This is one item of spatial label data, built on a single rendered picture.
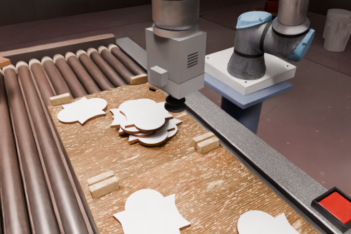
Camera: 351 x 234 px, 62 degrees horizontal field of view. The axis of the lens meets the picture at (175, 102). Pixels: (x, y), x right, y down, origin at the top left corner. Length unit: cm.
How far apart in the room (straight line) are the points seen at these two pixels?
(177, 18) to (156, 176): 37
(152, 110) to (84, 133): 19
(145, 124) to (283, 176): 35
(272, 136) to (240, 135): 158
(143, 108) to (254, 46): 49
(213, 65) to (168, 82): 74
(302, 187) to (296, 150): 160
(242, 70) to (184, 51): 68
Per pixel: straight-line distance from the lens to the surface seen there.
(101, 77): 115
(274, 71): 124
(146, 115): 78
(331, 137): 258
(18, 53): 142
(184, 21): 46
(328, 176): 222
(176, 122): 82
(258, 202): 66
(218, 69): 120
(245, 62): 113
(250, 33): 108
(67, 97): 98
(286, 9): 98
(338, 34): 423
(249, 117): 123
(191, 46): 48
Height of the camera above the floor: 143
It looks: 32 degrees down
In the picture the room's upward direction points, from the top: straight up
